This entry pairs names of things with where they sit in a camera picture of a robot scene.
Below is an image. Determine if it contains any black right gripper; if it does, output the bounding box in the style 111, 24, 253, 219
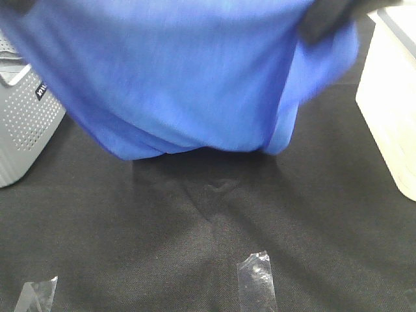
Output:
298, 0, 402, 45

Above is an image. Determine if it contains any blue microfibre towel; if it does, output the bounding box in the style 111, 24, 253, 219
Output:
1, 1, 359, 160

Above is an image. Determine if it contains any white plastic basket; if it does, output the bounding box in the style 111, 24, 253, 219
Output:
356, 1, 415, 200

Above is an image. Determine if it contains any black table cloth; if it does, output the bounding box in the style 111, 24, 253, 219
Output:
1, 18, 415, 311

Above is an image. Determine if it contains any clear tape strip centre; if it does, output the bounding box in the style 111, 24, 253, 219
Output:
237, 251, 278, 312

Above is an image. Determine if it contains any clear tape strip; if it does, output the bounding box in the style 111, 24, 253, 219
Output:
237, 251, 278, 312
14, 276, 58, 312

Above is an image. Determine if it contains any grey perforated laundry basket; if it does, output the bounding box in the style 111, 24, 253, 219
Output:
1, 32, 66, 188

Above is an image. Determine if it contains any clear tape strip left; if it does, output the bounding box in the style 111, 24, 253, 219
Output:
14, 276, 58, 312

